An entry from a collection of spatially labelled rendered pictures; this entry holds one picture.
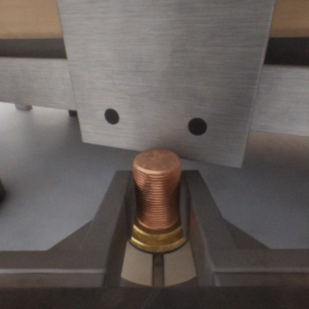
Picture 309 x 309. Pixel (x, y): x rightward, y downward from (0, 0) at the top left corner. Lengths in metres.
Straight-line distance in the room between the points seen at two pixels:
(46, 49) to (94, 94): 0.16
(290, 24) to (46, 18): 0.24
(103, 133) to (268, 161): 0.31
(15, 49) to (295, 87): 0.31
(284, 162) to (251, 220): 0.16
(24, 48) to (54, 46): 0.05
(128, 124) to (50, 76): 0.12
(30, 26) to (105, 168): 0.21
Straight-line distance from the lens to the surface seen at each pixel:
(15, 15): 0.34
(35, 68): 0.27
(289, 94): 0.19
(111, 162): 0.38
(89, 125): 0.17
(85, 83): 0.16
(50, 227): 0.29
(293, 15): 0.23
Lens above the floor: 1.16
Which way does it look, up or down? 29 degrees up
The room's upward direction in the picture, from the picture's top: 179 degrees clockwise
